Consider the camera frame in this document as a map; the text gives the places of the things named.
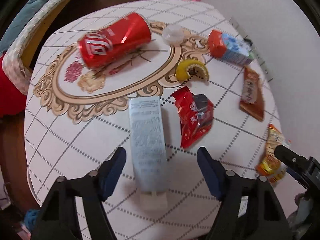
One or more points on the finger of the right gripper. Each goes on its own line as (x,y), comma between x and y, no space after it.
(296,164)

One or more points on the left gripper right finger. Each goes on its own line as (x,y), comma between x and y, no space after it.
(249,208)

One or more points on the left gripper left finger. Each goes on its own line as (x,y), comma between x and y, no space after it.
(58,216)

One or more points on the orange chip bag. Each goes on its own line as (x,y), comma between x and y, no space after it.
(269,166)

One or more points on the brown snack wrapper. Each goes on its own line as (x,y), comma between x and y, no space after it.
(252,101)

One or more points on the red snack wrapper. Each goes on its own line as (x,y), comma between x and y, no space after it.
(196,114)

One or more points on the white blue tube box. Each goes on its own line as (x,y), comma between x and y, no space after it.
(149,156)

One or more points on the red blanket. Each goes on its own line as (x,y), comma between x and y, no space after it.
(12,101)

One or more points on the red blue milk carton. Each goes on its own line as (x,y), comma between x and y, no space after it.
(228,48)

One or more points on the yellow lemon peel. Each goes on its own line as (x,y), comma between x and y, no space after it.
(186,68)

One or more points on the white patterned tablecloth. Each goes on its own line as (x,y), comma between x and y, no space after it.
(160,103)

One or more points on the red soda can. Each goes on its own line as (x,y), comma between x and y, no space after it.
(101,47)

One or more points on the clear plastic lid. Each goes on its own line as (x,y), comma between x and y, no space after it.
(173,35)

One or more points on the light blue quilt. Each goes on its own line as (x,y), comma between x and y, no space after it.
(19,22)

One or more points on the bed with wooden frame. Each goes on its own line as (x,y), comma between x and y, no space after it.
(17,59)

